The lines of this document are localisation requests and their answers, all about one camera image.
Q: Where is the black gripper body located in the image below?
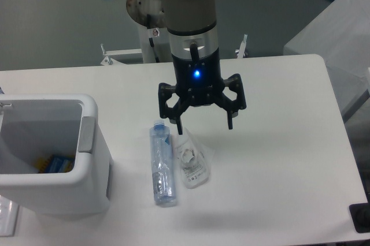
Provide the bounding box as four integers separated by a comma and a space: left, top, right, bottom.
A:
169, 32, 223, 107

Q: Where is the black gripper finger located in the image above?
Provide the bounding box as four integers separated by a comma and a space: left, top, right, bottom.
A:
213, 73, 247, 130
158, 82, 194, 136

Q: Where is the clear plastic water bottle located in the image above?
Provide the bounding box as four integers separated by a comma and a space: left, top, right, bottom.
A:
149, 120, 176, 207

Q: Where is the clear plastic wrapper bag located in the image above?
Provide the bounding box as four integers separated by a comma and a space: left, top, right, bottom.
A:
175, 128, 215, 189

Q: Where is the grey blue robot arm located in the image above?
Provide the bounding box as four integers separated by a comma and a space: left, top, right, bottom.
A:
158, 0, 246, 132

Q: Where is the white trash can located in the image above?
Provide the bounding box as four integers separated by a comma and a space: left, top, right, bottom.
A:
1, 94, 113, 214

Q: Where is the blue yellow packet in bin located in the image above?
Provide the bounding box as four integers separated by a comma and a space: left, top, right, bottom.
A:
35, 155, 75, 174

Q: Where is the grey covered side table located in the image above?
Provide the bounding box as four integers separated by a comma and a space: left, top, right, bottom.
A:
283, 0, 369, 114

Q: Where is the black device at table edge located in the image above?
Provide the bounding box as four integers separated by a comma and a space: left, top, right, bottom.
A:
349, 203, 369, 233

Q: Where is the clear plastic sheet at left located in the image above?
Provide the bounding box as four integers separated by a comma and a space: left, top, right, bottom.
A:
1, 196, 19, 237

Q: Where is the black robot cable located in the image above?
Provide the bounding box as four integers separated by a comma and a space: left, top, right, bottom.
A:
146, 14, 160, 64

